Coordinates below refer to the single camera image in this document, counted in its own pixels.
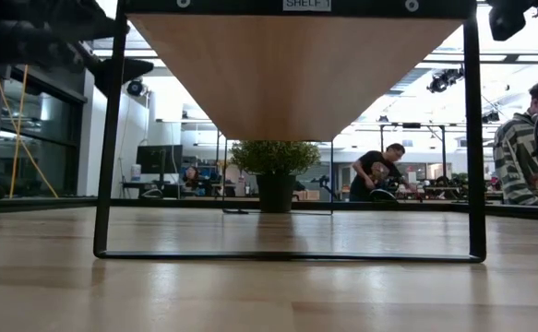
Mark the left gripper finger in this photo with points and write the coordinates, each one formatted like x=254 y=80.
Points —
x=135 y=69

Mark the wooden shelf black metal frame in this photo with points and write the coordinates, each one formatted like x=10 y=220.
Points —
x=296 y=69

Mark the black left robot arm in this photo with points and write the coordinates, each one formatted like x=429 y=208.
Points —
x=5 y=41

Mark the long ceiling light fixture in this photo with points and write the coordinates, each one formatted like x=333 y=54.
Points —
x=144 y=53
x=444 y=58

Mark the black ceiling spotlight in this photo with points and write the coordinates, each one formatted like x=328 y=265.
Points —
x=135 y=87

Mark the black upright monitor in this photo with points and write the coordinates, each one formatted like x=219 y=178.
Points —
x=158 y=159

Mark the black framed glass partition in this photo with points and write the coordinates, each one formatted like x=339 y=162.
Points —
x=51 y=115

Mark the person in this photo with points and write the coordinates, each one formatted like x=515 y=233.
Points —
x=374 y=173
x=520 y=161

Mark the green potted plant black pot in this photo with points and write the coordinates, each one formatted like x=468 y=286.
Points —
x=275 y=159

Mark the black ceiling camera rig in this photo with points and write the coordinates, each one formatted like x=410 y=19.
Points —
x=441 y=82

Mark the black metal frame stand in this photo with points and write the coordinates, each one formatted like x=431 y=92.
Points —
x=411 y=125

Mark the black table border rail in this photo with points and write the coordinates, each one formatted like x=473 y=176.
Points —
x=42 y=203

